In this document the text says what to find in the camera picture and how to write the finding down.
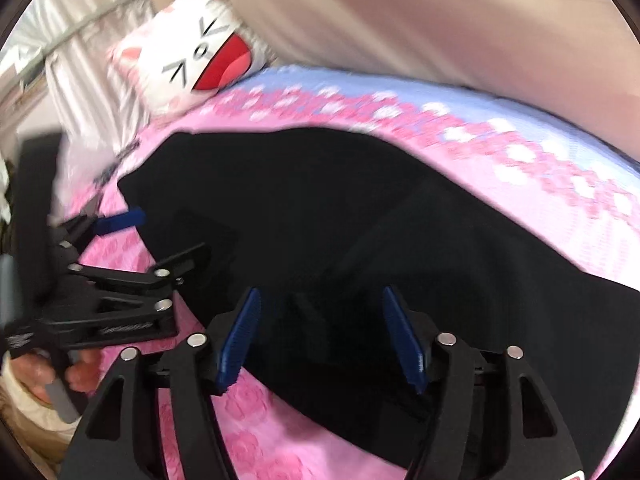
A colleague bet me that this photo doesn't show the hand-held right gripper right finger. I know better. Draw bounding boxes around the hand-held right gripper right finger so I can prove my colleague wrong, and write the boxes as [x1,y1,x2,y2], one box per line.
[381,285,586,480]

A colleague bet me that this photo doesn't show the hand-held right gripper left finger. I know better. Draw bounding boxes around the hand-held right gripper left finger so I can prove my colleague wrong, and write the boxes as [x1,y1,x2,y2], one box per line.
[60,287,263,480]

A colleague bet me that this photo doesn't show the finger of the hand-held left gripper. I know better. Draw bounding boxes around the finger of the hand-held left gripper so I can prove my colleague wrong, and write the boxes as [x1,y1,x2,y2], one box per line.
[47,207,147,261]
[45,242,211,348]

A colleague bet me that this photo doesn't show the black pants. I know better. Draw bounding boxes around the black pants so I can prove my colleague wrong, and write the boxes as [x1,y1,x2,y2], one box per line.
[117,127,640,466]

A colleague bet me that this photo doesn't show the person's left hand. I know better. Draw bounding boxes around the person's left hand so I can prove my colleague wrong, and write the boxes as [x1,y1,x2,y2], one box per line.
[12,347,103,406]

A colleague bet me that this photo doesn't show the silver satin curtain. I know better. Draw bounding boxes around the silver satin curtain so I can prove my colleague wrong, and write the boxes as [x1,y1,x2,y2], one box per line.
[0,0,166,196]

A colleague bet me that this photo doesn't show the white cat face pillow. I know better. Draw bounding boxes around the white cat face pillow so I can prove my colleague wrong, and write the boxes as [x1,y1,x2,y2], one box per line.
[107,0,273,116]

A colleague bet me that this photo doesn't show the pink floral blanket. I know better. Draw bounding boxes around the pink floral blanket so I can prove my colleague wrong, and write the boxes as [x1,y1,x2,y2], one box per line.
[65,65,640,480]

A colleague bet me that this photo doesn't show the beige padded headboard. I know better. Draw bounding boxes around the beige padded headboard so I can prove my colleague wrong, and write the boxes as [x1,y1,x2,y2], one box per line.
[170,0,640,121]

